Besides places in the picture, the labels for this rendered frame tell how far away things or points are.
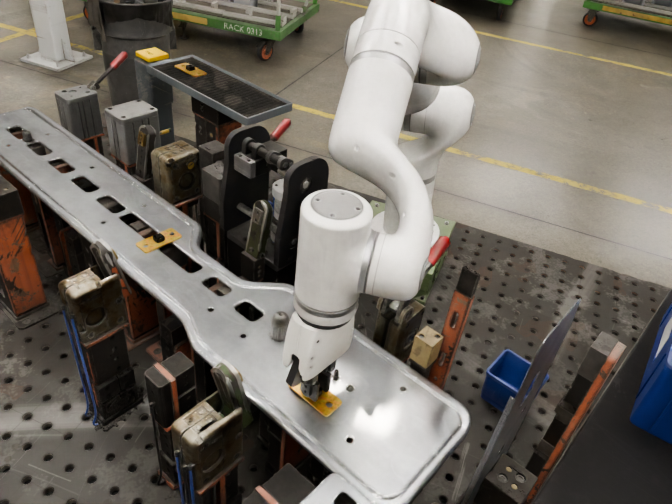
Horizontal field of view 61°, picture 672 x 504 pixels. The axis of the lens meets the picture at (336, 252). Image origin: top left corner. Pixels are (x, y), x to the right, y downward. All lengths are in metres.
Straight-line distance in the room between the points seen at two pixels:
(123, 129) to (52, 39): 3.45
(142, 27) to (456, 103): 2.64
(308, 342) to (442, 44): 0.49
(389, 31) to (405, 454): 0.58
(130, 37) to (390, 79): 3.05
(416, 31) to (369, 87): 0.12
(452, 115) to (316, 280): 0.75
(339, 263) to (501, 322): 0.94
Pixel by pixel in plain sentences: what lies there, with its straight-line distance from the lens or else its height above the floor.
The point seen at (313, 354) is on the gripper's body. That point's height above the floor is 1.14.
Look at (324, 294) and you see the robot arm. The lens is 0.68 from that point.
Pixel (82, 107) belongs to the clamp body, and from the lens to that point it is 1.65.
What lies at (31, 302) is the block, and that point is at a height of 0.73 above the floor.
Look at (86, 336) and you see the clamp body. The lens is 1.08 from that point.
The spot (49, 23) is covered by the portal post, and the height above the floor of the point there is 0.30.
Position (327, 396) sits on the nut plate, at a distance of 0.89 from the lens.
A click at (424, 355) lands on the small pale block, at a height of 1.04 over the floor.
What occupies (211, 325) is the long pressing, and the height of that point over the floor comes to 1.00.
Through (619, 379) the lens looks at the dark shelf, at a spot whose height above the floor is 1.03.
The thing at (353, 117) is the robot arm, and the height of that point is 1.40.
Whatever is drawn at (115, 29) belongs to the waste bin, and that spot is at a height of 0.57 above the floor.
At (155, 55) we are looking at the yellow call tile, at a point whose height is 1.16.
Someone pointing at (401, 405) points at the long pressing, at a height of 1.00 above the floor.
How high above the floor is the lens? 1.70
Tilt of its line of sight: 38 degrees down
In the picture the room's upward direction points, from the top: 7 degrees clockwise
